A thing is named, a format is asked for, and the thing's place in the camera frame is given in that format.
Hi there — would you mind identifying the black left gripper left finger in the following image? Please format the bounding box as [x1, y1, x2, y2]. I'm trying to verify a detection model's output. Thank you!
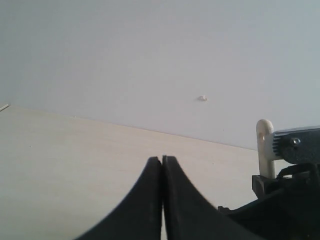
[78, 157, 163, 240]

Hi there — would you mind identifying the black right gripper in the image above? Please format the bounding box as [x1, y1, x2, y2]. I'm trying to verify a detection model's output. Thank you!
[217, 163, 320, 240]

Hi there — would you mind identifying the wooden paint brush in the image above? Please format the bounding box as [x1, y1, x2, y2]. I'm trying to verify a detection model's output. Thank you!
[256, 119, 275, 179]

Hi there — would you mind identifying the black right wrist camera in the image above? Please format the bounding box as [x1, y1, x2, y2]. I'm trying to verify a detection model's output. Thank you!
[270, 126, 320, 165]

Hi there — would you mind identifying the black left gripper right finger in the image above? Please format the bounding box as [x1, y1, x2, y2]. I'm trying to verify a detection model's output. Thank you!
[162, 155, 261, 240]

